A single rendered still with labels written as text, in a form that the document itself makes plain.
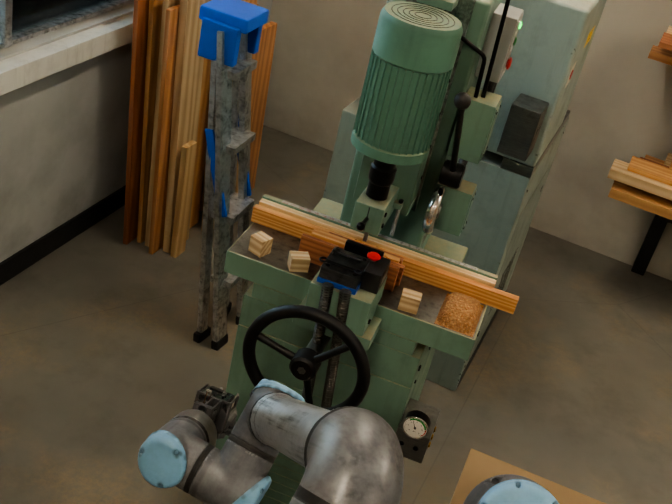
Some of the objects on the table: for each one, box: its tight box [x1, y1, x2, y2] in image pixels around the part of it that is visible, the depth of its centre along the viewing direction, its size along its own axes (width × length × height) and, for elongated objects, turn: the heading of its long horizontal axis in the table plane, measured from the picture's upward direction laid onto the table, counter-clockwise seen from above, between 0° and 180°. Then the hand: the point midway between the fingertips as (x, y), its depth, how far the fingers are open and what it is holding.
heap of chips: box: [434, 292, 484, 337], centre depth 213 cm, size 9×14×4 cm, turn 143°
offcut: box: [398, 288, 422, 315], centre depth 210 cm, size 4×3×4 cm
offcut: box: [248, 231, 273, 258], centre depth 217 cm, size 4×4×4 cm
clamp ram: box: [344, 239, 384, 258], centre depth 211 cm, size 9×8×9 cm
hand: (227, 409), depth 193 cm, fingers closed
